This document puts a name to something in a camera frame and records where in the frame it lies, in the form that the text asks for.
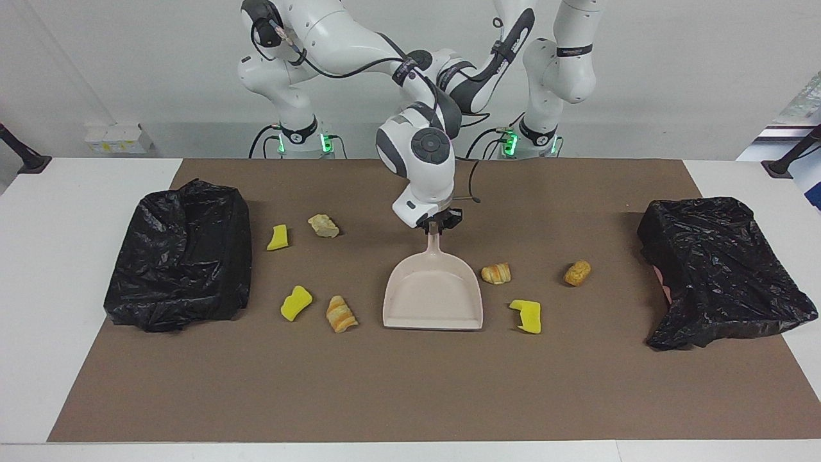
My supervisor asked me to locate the large striped croissant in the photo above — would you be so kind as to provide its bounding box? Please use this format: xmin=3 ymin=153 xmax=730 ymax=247
xmin=325 ymin=295 xmax=359 ymax=334

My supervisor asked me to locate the light blue panel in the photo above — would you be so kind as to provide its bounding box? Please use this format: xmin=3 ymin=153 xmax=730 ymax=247
xmin=793 ymin=146 xmax=821 ymax=212

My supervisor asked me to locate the wavy yellow sponge piece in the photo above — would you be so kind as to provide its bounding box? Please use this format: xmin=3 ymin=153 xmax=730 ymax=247
xmin=280 ymin=285 xmax=314 ymax=322

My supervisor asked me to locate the white shelf dark edge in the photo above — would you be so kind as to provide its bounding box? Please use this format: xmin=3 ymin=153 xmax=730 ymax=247
xmin=757 ymin=125 xmax=821 ymax=139

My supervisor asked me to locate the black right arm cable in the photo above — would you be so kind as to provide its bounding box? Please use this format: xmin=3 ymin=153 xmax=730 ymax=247
xmin=269 ymin=18 xmax=483 ymax=205

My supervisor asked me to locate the golden brown bread roll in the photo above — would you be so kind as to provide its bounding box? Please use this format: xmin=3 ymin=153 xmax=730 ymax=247
xmin=563 ymin=259 xmax=592 ymax=287

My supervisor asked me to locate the white wall socket box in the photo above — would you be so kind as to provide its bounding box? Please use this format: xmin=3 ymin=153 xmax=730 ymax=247
xmin=83 ymin=123 xmax=155 ymax=155

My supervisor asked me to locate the large yellow sponge piece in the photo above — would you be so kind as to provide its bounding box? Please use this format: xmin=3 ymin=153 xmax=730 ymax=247
xmin=509 ymin=299 xmax=542 ymax=336

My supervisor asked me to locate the black base power cable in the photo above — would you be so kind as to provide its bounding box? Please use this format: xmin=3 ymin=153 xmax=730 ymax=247
xmin=465 ymin=112 xmax=528 ymax=160
xmin=248 ymin=124 xmax=283 ymax=159

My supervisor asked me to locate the patterned paper sheet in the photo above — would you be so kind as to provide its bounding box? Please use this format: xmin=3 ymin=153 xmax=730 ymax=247
xmin=774 ymin=72 xmax=821 ymax=126

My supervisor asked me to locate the small striped croissant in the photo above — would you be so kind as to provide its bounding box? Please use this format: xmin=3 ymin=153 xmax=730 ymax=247
xmin=480 ymin=262 xmax=512 ymax=286

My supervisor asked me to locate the black camera stand base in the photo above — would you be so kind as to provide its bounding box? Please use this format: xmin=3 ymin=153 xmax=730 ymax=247
xmin=0 ymin=122 xmax=52 ymax=175
xmin=761 ymin=123 xmax=821 ymax=179

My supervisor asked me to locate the black bag lined pink bin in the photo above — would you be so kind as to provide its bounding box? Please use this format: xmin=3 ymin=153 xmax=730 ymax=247
xmin=636 ymin=196 xmax=819 ymax=352

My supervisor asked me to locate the brown table mat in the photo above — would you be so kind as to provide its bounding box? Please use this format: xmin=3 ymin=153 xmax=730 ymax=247
xmin=47 ymin=158 xmax=821 ymax=443

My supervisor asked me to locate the beige plastic dustpan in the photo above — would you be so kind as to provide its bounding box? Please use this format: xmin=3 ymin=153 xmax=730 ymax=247
xmin=382 ymin=221 xmax=484 ymax=332

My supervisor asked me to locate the pale yellow bread chunk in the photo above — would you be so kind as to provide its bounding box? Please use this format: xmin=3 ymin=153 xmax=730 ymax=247
xmin=307 ymin=214 xmax=341 ymax=239

